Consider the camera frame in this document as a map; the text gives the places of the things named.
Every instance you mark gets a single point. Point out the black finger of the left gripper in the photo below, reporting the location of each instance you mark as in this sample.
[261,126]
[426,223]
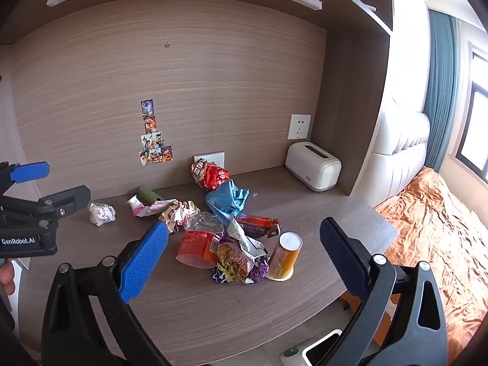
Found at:
[64,203]

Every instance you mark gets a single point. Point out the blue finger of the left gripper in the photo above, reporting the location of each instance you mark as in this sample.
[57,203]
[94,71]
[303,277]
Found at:
[22,173]

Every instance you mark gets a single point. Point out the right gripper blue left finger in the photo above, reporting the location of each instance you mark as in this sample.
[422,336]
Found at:
[88,320]

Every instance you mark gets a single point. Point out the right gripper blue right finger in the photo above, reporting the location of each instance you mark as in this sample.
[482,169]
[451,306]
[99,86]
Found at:
[417,334]

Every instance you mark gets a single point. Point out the white paper ball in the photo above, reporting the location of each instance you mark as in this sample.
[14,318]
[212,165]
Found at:
[101,213]

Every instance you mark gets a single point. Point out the pink white wrapper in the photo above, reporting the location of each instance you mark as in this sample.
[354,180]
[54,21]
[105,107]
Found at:
[139,209]

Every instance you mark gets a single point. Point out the green cylindrical case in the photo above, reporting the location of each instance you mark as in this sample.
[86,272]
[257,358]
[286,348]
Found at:
[147,196]

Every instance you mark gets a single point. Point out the red orange snack bag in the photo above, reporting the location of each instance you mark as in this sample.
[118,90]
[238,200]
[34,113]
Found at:
[198,249]

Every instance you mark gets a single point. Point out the clear plastic wrapper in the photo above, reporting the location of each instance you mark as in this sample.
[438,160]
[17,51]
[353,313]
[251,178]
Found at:
[206,222]

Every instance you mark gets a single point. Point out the red white snack bag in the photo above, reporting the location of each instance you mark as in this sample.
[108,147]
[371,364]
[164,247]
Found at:
[208,175]

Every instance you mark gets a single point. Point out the blue plastic bag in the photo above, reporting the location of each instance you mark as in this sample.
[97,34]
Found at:
[227,201]

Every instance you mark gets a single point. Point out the dark red small carton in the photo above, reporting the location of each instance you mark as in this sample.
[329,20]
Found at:
[259,227]

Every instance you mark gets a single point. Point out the green red white wrapper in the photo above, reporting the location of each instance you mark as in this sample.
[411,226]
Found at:
[179,215]

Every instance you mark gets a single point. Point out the white square trash bin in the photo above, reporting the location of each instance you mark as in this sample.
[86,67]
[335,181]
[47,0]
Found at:
[309,352]

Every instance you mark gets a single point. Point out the person's left hand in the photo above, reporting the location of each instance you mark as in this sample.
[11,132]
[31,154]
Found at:
[7,275]

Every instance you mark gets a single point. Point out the colourful sticker cluster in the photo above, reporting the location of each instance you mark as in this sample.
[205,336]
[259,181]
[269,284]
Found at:
[154,149]

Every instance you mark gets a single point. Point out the orange bed blanket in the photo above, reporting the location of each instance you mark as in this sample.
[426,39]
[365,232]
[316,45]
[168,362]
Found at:
[435,226]

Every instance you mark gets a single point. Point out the white toaster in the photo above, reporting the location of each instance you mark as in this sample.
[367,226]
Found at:
[313,166]

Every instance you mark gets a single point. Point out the white padded headboard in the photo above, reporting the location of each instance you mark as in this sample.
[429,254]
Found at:
[397,155]

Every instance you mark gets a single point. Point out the dark framed window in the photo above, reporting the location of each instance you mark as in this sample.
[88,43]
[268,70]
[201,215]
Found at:
[472,149]

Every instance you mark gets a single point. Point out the teal curtain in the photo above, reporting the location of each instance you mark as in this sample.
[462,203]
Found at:
[442,91]

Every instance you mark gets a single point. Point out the lower white wall socket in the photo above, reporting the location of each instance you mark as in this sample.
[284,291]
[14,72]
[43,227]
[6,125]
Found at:
[218,158]

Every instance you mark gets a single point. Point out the white wall socket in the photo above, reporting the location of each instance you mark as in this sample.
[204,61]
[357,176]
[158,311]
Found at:
[299,127]
[218,158]

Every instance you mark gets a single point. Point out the upper white wall socket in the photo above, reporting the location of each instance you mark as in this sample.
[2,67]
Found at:
[299,127]

